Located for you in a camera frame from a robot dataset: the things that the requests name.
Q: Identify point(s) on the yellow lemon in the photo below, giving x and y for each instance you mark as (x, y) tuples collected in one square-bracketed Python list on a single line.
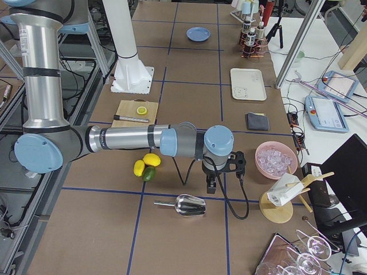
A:
[(152, 159), (139, 167)]

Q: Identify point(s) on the cream bear tray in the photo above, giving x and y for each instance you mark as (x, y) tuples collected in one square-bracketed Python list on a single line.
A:
[(247, 84)]

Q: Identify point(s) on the wine glass one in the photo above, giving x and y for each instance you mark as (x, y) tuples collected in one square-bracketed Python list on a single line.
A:
[(315, 245)]

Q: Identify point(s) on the dark drink bottle three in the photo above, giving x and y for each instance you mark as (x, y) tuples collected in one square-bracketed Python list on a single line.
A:
[(250, 40)]

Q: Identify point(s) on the red cylinder bottle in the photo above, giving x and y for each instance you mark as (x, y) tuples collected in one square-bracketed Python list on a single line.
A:
[(268, 8)]

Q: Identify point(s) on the white paper carton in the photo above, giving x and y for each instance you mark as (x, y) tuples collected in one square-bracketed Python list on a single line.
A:
[(284, 190)]

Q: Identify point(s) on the aluminium frame post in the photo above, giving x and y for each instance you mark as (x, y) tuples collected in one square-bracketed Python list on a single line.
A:
[(305, 27)]

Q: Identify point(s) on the green lime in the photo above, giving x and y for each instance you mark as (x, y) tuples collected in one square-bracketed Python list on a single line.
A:
[(149, 173)]

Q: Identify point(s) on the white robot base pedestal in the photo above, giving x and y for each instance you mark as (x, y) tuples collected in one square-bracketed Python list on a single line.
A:
[(130, 76)]

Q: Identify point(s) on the wooden cup stand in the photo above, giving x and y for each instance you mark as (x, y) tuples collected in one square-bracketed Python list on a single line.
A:
[(284, 213)]

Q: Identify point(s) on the wine glass two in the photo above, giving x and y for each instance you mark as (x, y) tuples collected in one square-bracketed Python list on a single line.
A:
[(306, 263)]

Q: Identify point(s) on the blue plate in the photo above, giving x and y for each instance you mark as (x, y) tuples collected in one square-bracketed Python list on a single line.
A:
[(198, 34)]

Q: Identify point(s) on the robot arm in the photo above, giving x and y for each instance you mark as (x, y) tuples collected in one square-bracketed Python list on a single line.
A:
[(49, 141)]

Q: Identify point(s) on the metal ice scoop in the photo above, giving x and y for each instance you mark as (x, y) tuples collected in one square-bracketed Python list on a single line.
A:
[(186, 205)]

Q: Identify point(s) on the yellow lemon lower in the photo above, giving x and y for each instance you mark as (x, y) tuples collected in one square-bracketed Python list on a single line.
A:
[(139, 167)]

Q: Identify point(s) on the black glass tray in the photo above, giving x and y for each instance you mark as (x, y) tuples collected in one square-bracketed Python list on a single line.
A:
[(275, 259)]

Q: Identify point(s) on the grey folded cloth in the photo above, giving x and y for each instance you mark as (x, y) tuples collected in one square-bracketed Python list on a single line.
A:
[(257, 122)]

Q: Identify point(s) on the teach pendant far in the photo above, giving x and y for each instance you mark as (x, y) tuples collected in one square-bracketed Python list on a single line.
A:
[(338, 85)]

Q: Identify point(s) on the pink bowl of ice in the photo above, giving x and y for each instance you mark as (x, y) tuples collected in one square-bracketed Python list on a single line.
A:
[(274, 159)]

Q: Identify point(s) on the black monitor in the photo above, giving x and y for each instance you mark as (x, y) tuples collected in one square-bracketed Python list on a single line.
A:
[(348, 163)]

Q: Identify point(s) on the yellow lemon upper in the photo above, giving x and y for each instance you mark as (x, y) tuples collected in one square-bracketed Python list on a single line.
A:
[(152, 159)]

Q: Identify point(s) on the teach pendant near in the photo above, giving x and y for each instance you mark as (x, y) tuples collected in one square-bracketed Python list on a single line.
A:
[(325, 114)]

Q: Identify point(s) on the steel knife sharpener rod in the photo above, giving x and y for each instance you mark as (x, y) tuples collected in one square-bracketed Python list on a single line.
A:
[(131, 119)]

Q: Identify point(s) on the lemon half slice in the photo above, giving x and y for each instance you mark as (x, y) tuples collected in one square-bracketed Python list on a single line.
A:
[(142, 110)]

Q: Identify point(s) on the black tripod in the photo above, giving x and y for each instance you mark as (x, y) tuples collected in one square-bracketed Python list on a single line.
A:
[(277, 27)]

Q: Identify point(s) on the teach pendant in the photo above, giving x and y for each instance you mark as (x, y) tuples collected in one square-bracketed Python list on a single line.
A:
[(325, 114), (338, 85)]

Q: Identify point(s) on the dark drink bottle two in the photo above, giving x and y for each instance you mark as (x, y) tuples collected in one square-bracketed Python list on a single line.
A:
[(260, 32)]

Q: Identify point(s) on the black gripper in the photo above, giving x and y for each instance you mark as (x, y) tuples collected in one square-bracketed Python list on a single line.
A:
[(209, 171)]

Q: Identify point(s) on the dark drink bottle one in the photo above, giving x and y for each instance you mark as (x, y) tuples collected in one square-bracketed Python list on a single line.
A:
[(245, 30)]

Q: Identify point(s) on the white wire cup rack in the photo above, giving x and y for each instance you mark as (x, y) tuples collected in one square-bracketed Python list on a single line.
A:
[(244, 9)]

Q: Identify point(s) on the wooden cutting board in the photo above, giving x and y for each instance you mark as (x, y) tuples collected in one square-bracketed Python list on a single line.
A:
[(129, 108)]

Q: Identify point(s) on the copper wire bottle rack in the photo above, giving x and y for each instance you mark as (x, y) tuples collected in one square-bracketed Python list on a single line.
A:
[(259, 50)]

